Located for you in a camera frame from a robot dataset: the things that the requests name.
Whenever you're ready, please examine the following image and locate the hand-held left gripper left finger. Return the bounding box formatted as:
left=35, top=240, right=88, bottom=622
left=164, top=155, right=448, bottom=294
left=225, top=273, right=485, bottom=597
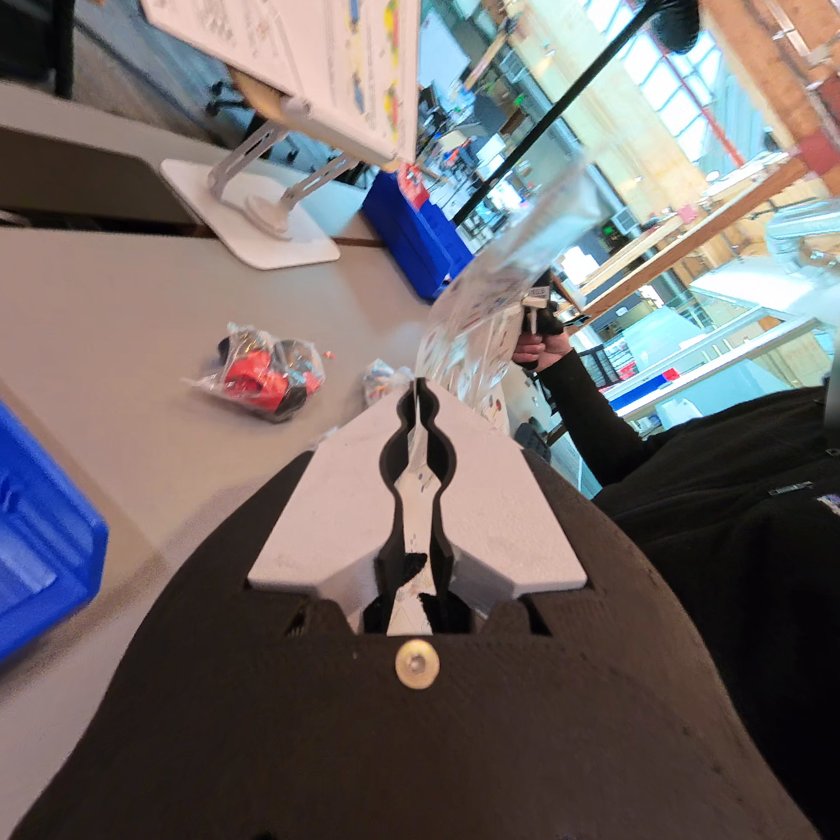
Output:
left=247, top=381, right=422, bottom=634

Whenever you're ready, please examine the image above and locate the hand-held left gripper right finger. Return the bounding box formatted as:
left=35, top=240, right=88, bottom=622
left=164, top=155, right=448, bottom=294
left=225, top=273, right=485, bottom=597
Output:
left=419, top=378, right=589, bottom=618

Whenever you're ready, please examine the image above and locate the toy instruction sheet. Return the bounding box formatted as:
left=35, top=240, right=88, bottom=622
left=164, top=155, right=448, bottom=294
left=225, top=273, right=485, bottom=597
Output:
left=386, top=154, right=605, bottom=636

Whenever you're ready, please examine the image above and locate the clear bag of red wheels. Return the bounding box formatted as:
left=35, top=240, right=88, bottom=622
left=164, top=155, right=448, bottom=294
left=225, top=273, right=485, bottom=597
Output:
left=182, top=322, right=326, bottom=422

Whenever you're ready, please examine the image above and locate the white stand with wooden board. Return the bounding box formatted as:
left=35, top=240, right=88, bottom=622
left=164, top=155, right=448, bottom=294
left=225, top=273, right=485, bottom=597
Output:
left=161, top=66, right=408, bottom=271

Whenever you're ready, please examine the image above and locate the person's right forearm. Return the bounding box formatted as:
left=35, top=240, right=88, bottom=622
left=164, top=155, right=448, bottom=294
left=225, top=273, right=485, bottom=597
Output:
left=535, top=350, right=657, bottom=488

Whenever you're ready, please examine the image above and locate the person's right hand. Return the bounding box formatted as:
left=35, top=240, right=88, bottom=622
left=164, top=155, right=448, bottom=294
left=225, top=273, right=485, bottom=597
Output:
left=512, top=328, right=573, bottom=374

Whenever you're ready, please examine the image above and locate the clear bag of colourful rods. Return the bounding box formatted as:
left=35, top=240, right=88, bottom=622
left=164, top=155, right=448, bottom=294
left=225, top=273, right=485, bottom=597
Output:
left=363, top=357, right=416, bottom=409

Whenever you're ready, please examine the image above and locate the red printed packet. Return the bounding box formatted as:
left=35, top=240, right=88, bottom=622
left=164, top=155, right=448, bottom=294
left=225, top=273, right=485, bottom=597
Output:
left=395, top=163, right=429, bottom=206

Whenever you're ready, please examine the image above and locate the black pole with ribbed disc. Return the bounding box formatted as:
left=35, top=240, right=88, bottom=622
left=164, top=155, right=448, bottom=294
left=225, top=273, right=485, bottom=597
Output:
left=453, top=0, right=702, bottom=227

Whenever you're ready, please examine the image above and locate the person's black clothing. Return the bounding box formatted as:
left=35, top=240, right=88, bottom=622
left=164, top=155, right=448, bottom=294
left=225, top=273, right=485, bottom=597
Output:
left=591, top=386, right=840, bottom=840

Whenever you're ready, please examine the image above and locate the blue plastic bin with tag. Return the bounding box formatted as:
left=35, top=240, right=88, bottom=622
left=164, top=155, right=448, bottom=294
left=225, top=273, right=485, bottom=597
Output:
left=0, top=399, right=110, bottom=664

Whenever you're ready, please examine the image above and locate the colour printed paper page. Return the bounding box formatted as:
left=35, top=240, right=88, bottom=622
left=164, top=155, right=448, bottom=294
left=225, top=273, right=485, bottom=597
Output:
left=140, top=0, right=422, bottom=165

